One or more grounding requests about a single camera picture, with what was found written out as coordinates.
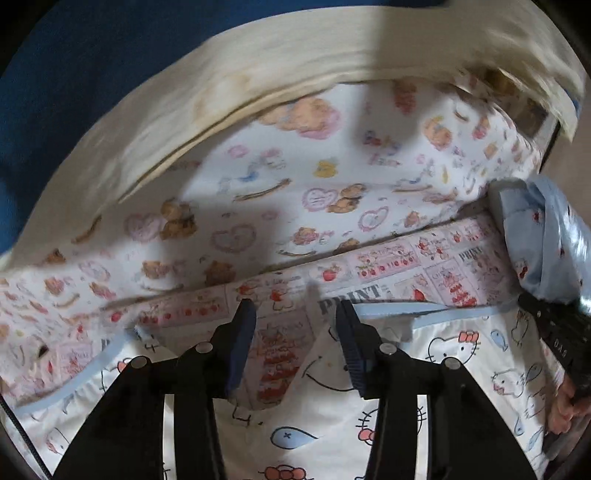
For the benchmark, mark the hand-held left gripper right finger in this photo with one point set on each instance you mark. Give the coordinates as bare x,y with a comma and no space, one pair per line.
353,350

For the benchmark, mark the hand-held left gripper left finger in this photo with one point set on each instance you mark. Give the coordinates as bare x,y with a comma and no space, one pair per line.
242,341

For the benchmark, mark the white cat-print pants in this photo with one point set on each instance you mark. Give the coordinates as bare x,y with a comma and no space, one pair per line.
300,438

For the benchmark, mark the person's right hand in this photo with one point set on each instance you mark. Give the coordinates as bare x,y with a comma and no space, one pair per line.
561,406

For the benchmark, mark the folded light blue satin garment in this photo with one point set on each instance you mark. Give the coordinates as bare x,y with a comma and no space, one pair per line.
545,240

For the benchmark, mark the bear-print bed sheet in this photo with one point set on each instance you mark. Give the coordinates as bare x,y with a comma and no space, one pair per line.
277,184

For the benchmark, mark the cream blue striped cloth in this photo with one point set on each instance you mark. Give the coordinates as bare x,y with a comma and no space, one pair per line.
277,69

